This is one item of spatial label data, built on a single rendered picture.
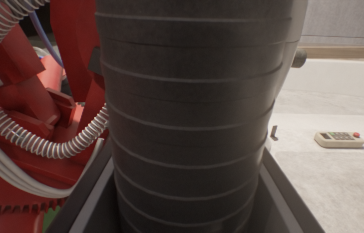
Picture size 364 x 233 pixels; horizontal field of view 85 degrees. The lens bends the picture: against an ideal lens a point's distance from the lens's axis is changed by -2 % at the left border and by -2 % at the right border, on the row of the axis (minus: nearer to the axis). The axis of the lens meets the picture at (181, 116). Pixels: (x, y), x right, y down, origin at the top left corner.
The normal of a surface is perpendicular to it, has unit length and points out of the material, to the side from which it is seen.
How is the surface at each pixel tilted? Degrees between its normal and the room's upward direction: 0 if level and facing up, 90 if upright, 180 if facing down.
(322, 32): 90
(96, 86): 90
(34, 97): 73
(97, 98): 90
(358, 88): 90
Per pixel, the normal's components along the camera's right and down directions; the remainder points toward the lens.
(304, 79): -0.15, 0.49
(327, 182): 0.02, -0.87
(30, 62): 0.96, -0.24
